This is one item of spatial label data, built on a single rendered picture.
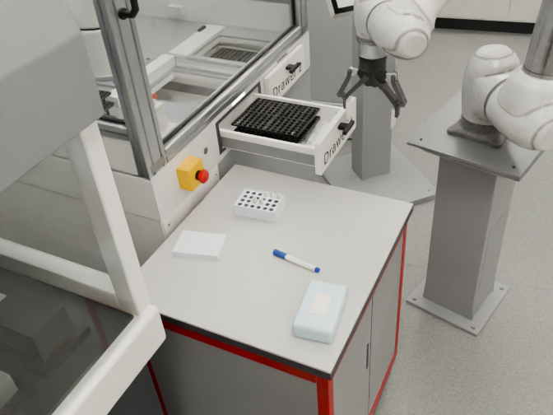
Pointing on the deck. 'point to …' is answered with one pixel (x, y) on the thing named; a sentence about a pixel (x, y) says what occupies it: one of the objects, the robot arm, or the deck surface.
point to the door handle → (129, 11)
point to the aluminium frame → (133, 156)
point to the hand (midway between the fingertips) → (370, 119)
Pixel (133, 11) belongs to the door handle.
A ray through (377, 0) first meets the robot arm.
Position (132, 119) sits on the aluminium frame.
